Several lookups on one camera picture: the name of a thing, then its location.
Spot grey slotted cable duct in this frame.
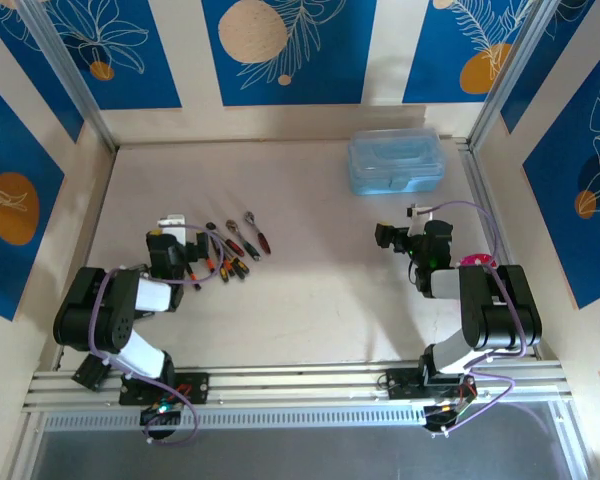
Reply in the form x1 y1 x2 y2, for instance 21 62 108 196
39 405 431 432

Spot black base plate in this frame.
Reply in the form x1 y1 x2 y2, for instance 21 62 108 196
385 367 479 401
118 372 211 407

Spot aluminium front rail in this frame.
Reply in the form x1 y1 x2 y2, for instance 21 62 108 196
22 359 576 416

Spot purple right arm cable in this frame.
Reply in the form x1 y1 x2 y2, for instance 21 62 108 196
427 199 529 436

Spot yellow black long-nose pliers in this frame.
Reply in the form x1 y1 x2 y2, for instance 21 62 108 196
214 239 250 279

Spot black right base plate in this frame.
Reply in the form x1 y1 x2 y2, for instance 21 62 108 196
385 367 479 401

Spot blue floral wall panel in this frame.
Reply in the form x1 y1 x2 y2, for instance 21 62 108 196
0 69 67 322
402 0 546 105
0 0 85 145
522 47 600 310
44 0 183 111
499 0 600 135
201 0 380 107

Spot black aluminium extrusion bar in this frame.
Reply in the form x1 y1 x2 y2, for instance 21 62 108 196
71 352 115 392

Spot aluminium frame post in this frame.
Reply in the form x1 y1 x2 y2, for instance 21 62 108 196
467 0 556 151
17 0 120 154

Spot aluminium side rail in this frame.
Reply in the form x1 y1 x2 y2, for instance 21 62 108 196
457 137 544 361

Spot blue plastic toolbox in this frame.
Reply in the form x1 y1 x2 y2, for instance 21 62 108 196
347 128 445 197

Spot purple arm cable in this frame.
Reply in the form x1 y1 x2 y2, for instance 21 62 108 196
427 199 529 436
88 227 226 446

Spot right controller board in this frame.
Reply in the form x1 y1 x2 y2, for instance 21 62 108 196
423 387 479 434

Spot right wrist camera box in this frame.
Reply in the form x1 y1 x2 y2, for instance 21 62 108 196
406 202 435 224

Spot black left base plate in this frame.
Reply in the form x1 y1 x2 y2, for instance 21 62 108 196
118 372 211 407

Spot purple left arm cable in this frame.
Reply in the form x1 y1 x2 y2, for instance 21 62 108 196
88 227 226 446

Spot controller board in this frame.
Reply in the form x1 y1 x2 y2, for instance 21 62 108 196
139 399 184 429
423 387 479 434

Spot left controller board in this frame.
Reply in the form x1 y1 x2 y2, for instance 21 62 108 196
139 399 184 429

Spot pink plastic object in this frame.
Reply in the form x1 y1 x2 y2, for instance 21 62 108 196
457 253 500 269

